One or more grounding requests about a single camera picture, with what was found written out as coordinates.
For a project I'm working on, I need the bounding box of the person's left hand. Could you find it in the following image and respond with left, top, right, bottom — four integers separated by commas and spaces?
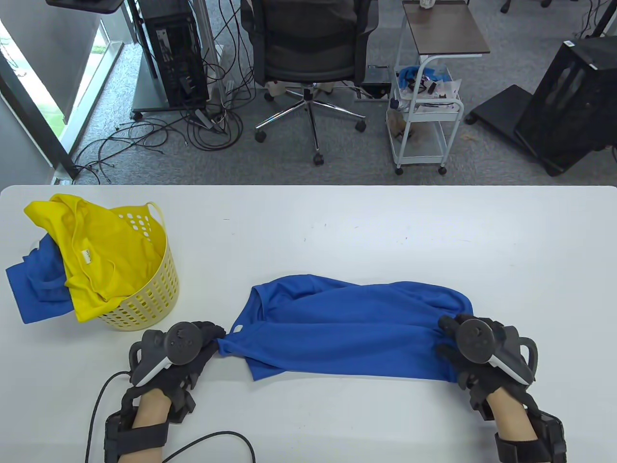
121, 321, 227, 425

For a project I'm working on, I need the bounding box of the person's right hand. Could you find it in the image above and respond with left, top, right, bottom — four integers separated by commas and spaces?
435, 313, 540, 422

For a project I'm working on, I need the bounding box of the grey handheld controller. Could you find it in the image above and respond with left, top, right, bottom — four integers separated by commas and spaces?
129, 322, 203, 387
456, 319, 538, 385

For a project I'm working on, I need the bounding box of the blue t-shirt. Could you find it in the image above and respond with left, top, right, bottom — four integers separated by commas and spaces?
6, 234, 78, 325
217, 274, 475, 384

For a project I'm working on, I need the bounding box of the yellow t-shirt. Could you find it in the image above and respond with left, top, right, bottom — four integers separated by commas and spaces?
24, 194, 164, 323

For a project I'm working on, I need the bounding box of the person's left forearm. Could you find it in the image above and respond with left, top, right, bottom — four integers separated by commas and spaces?
118, 390, 172, 463

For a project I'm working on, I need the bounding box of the person's right forearm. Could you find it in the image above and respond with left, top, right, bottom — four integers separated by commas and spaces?
484, 387, 539, 442

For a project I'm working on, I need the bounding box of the yellow perforated laundry basket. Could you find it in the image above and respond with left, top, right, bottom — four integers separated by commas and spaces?
99, 202, 180, 332

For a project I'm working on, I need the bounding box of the white rolling utility cart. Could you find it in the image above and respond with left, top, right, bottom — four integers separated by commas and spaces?
386, 54, 466, 177

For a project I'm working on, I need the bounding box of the brown bag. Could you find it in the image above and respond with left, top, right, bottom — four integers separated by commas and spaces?
388, 109, 415, 143

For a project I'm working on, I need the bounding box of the black wheeled platform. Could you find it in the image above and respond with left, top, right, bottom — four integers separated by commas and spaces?
465, 84, 536, 145

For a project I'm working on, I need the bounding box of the clear bag of papers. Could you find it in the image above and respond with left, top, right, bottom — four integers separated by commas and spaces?
415, 77, 462, 114

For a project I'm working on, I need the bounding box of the black computer case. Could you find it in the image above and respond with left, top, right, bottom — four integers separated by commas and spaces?
515, 36, 617, 177

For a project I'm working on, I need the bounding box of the grey rolling desk base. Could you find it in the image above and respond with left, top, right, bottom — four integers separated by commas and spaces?
131, 48, 213, 121

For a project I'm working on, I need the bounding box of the blue cloth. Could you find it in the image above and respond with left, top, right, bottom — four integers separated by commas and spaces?
398, 67, 451, 90

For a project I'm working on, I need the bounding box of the black floor box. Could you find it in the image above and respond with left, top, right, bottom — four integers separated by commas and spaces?
359, 65, 392, 102

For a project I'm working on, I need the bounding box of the black computer tower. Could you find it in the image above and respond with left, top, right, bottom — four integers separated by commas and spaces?
140, 0, 210, 108

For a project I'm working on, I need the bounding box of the black mesh office chair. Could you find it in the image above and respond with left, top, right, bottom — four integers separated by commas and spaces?
240, 0, 380, 167

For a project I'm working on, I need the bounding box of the brown top side table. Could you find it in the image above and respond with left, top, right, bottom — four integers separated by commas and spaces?
395, 0, 491, 61

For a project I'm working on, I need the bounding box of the black chair base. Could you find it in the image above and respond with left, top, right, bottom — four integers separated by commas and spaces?
500, 0, 554, 14

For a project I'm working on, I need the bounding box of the black stand pole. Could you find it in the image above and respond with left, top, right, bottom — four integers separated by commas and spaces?
576, 0, 617, 39

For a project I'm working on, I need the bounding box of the black desk top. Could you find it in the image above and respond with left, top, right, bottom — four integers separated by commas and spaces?
46, 0, 127, 14

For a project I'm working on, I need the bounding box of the black wrist camera strap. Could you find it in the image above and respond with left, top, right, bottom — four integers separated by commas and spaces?
105, 410, 169, 463
494, 410, 564, 463

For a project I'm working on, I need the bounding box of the tangle of black floor cables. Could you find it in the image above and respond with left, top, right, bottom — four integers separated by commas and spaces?
72, 0, 258, 186

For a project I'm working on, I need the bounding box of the black window frame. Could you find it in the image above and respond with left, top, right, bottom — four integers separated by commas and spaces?
0, 63, 80, 180

